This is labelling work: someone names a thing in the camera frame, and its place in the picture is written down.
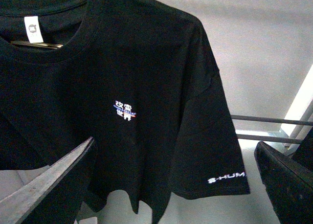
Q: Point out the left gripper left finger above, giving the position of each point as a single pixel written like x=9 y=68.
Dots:
x=55 y=196

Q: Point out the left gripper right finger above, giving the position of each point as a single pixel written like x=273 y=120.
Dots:
x=288 y=184

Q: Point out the black printed t-shirt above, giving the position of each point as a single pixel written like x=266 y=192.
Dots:
x=136 y=75

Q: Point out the grey metal clothes rack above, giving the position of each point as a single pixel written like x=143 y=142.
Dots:
x=284 y=134

